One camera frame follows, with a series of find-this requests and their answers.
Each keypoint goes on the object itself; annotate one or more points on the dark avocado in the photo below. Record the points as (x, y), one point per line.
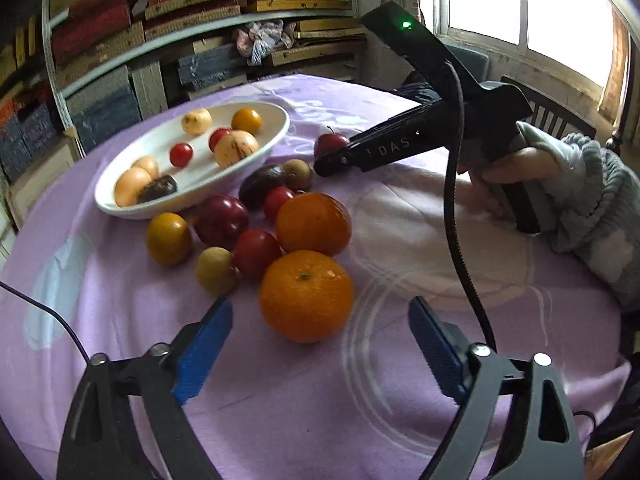
(260, 182)

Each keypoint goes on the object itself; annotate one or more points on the dark water chestnut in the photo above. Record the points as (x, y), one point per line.
(159, 189)

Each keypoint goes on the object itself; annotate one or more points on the dark red plum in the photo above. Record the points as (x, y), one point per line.
(330, 144)
(221, 220)

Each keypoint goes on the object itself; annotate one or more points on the small orange kumquat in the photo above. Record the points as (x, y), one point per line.
(246, 121)

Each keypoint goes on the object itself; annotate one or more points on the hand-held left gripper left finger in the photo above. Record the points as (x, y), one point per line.
(202, 350)

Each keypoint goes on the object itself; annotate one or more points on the shelf of stacked books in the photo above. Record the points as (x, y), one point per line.
(105, 105)

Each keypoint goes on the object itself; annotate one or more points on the dark wooden chair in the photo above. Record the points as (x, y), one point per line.
(550, 105)

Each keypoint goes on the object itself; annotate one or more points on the window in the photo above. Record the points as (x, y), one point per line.
(480, 0)

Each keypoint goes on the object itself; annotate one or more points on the crumpled pink white cloth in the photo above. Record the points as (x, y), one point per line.
(260, 40)

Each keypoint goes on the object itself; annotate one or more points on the small red tomato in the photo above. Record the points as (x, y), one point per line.
(275, 200)
(181, 154)

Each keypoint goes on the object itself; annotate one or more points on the person's right hand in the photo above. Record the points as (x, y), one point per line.
(525, 167)

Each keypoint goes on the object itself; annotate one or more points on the green-orange tangerine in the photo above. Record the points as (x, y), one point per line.
(168, 238)

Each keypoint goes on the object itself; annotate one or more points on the beige framed board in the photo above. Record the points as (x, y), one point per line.
(45, 180)

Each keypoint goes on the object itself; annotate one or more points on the small yellow spotted fruit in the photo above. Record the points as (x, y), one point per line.
(196, 121)

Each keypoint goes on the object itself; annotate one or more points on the large pale pepino melon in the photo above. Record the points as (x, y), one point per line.
(130, 187)

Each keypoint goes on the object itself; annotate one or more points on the grey-blue chair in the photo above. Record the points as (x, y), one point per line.
(475, 62)

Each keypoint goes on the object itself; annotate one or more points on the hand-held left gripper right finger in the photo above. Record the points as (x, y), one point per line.
(435, 345)

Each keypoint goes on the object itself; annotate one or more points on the white oval plate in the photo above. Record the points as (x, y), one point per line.
(150, 142)

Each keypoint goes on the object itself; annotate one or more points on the dark clothing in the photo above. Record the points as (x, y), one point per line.
(417, 91)

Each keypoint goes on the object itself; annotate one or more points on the orange mandarin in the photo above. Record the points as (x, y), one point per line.
(313, 223)
(306, 296)

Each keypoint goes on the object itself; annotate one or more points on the brown longan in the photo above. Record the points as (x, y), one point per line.
(216, 270)

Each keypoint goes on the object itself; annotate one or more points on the pile of blue red boxes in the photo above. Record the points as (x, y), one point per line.
(30, 125)

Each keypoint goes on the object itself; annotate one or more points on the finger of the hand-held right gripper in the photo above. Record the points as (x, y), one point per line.
(340, 162)
(385, 122)

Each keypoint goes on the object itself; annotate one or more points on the purple-striped pepino melon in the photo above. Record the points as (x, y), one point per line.
(237, 149)

